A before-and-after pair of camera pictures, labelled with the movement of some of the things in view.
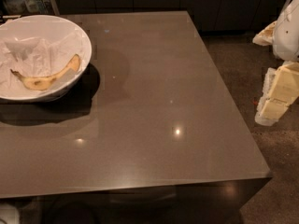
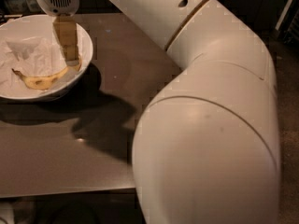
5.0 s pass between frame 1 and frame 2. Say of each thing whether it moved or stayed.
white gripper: moved
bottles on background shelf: stayed
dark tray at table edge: stayed
